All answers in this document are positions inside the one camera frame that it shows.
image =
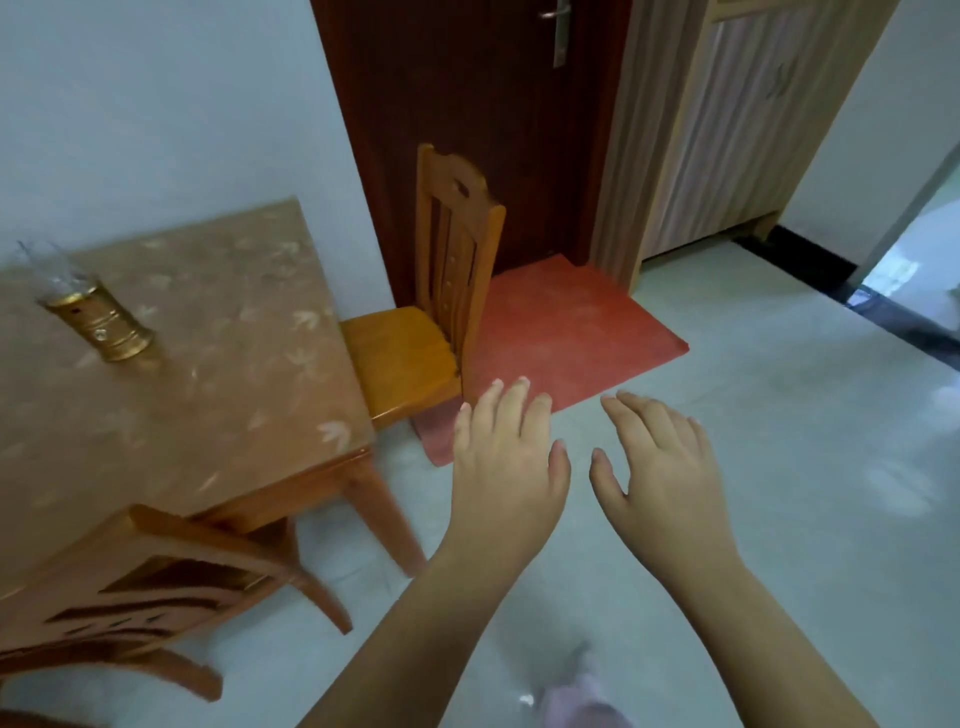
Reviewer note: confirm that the person's left hand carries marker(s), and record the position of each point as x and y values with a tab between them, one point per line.
506	487

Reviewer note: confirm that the person's right hand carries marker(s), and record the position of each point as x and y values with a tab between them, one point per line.
671	502

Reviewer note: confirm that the person's right little finger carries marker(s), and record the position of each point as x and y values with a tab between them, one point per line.
700	444

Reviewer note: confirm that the person's left middle finger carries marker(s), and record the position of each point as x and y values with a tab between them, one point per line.
514	409

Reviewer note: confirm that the person's right middle finger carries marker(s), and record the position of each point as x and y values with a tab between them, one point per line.
651	418

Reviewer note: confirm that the person's right thumb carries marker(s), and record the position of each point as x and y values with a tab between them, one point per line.
604	480

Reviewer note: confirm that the person's left thumb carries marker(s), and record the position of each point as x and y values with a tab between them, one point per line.
560	471

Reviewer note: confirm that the person's left little finger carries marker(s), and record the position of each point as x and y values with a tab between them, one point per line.
463	429

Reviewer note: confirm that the person's right forearm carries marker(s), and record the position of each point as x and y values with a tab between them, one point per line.
765	652

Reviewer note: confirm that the person's left forearm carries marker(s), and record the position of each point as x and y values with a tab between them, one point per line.
409	645

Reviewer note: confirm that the red door mat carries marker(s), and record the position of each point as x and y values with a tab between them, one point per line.
570	337

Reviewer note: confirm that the wooden dining table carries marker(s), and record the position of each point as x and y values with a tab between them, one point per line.
375	510

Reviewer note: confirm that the wooden slat back chair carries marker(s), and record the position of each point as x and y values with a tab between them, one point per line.
442	300

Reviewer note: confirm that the leaf patterned table cover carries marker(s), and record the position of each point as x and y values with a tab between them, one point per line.
210	360

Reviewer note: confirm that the light wooden wardrobe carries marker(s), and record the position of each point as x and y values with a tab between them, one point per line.
720	127

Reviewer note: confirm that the dark red door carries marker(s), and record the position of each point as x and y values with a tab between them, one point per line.
465	112

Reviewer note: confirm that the wooden carved back chair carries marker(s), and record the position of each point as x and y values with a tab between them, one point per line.
142	585

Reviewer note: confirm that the gold base glass lamp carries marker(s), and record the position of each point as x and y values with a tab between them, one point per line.
94	319

